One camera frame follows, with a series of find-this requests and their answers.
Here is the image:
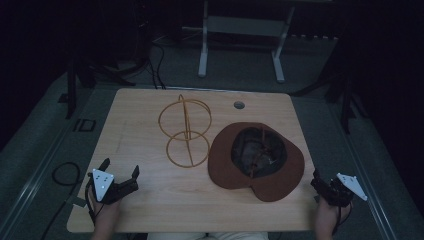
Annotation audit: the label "person's right hand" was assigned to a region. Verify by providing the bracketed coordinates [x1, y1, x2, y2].
[315, 195, 353, 231]

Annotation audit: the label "black metal stand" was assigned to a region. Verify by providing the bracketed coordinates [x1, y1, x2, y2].
[58, 58, 136, 120]

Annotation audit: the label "black looped floor cable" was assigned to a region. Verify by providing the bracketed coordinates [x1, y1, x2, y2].
[39, 161, 82, 240]

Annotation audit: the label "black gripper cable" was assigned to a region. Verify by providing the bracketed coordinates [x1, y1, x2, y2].
[84, 181, 98, 225]

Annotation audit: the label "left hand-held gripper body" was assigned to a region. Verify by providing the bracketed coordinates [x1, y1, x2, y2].
[87, 168, 140, 205]

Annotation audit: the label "white metal desk frame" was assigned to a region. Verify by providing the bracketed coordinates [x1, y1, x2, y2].
[197, 0, 297, 84]

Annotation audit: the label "dark metal stand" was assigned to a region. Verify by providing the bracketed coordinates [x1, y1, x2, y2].
[293, 63, 369, 135]

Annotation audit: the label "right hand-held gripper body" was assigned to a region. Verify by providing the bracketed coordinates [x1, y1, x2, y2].
[318, 172, 369, 208]

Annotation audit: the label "gold wire hat stand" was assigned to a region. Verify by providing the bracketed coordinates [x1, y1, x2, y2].
[157, 93, 213, 169]

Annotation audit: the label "black rectangular floor frame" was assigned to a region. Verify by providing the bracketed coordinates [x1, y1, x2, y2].
[72, 118, 97, 133]

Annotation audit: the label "brown felt hat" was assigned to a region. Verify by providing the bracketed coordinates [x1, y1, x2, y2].
[207, 121, 306, 203]

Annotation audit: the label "black hanging cables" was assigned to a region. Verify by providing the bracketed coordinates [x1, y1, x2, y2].
[146, 36, 167, 91]

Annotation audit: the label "person's left hand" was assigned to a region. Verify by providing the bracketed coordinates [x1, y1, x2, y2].
[89, 188, 122, 224]

